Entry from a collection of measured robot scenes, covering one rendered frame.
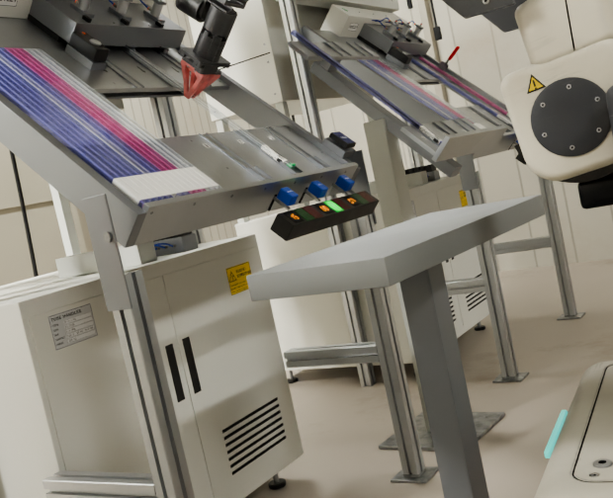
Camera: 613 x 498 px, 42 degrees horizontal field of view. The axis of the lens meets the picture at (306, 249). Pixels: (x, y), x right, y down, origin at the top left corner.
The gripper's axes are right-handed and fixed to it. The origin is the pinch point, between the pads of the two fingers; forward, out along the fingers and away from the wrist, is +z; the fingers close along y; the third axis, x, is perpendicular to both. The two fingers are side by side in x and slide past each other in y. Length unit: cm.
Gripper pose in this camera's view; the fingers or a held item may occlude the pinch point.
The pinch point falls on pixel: (190, 94)
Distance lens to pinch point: 174.9
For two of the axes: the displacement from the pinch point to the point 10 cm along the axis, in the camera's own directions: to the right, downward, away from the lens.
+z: -4.2, 8.0, 4.4
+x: 7.4, 5.8, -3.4
